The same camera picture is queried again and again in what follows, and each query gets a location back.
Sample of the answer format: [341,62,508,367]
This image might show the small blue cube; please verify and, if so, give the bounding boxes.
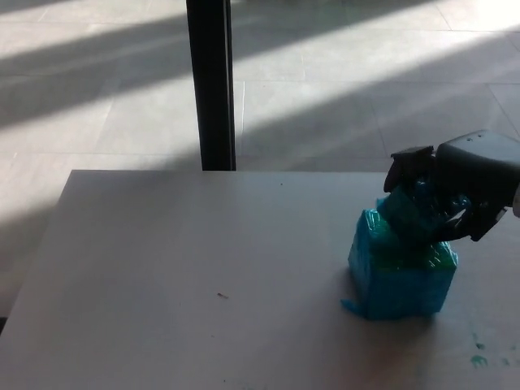
[375,175,473,249]

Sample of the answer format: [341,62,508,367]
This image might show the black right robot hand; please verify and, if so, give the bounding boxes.
[383,129,520,244]

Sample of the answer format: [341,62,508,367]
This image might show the large blue wrapped cube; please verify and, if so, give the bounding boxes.
[340,206,461,323]

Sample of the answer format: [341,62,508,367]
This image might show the black vertical pillar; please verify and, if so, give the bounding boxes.
[185,0,237,172]

